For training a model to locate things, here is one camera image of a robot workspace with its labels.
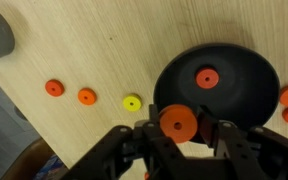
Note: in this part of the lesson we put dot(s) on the black bowl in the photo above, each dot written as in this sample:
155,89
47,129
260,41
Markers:
244,93

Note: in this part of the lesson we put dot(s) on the brown wooden armchair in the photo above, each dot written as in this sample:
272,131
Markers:
27,160

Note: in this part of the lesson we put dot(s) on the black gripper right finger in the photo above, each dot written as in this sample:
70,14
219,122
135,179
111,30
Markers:
250,153

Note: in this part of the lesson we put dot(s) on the yellow disc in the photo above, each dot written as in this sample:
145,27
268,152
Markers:
128,100

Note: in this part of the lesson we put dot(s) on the blue printed object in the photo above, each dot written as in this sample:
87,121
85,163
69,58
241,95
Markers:
52,168

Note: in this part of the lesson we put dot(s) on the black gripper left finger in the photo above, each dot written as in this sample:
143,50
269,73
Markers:
134,153

